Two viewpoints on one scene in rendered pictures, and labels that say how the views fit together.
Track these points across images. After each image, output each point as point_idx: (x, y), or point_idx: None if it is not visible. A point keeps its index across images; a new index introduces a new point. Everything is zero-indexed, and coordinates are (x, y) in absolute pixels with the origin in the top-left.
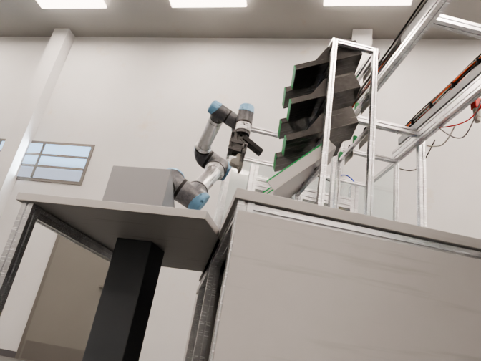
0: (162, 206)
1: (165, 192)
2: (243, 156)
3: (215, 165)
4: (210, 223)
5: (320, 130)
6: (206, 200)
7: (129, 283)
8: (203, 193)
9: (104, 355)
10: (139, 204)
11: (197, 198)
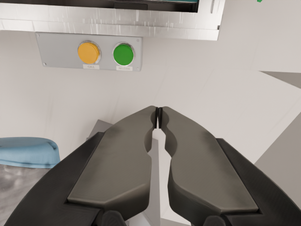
0: (278, 135)
1: (159, 187)
2: (256, 176)
3: None
4: (290, 84)
5: None
6: (5, 144)
7: None
8: (35, 165)
9: None
10: (262, 154)
11: (57, 161)
